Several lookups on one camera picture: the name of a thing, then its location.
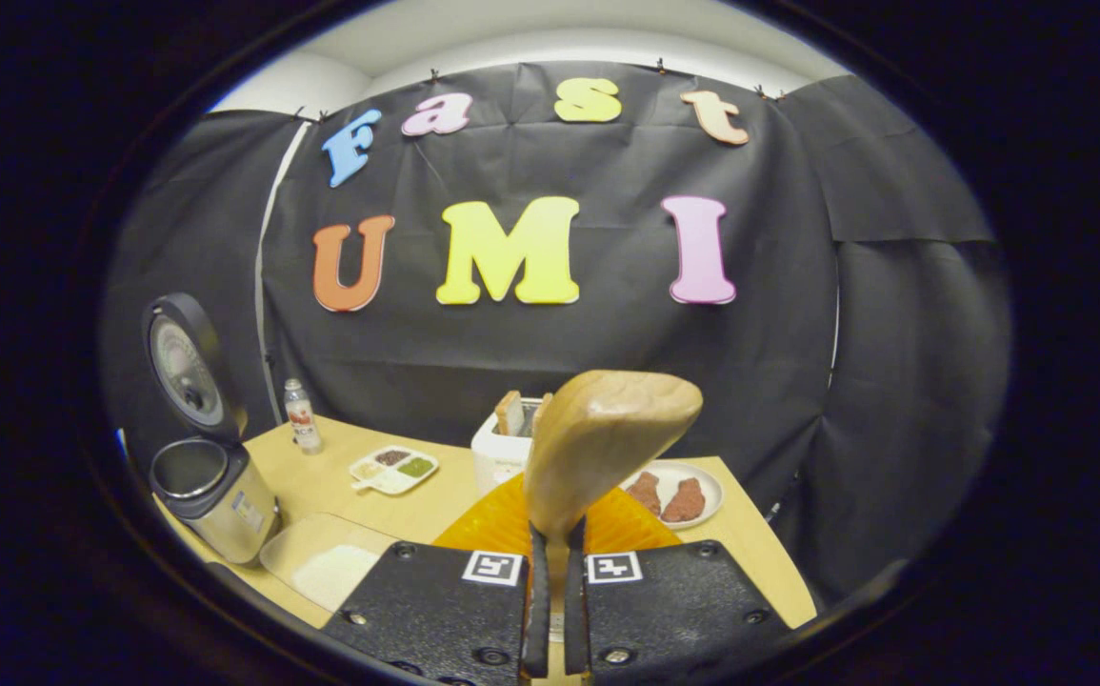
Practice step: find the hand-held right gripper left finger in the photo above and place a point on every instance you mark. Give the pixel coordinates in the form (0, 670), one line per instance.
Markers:
(537, 610)

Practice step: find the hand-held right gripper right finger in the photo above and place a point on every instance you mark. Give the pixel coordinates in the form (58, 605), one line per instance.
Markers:
(575, 610)

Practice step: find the wooden spoon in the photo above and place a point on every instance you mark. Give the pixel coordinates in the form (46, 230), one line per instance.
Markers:
(607, 429)

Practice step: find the dark grey rice cooker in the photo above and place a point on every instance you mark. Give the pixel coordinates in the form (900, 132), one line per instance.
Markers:
(216, 505)

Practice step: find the brown meat piece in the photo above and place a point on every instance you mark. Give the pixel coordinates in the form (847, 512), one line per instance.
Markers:
(645, 493)
(683, 500)

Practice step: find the white toaster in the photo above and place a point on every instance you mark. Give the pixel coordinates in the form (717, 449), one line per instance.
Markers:
(497, 462)

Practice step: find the white round plate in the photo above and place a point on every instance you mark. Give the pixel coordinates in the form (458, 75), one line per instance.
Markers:
(713, 491)

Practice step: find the bread slice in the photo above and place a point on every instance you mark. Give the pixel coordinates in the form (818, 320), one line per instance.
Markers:
(540, 410)
(510, 413)

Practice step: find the white divided dish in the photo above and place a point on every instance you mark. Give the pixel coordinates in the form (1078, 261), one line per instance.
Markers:
(395, 470)

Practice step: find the clear glass tray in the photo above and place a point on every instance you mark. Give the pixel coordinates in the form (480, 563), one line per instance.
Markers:
(311, 534)

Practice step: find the clear bottle with red label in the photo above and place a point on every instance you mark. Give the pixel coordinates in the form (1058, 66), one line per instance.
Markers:
(303, 419)

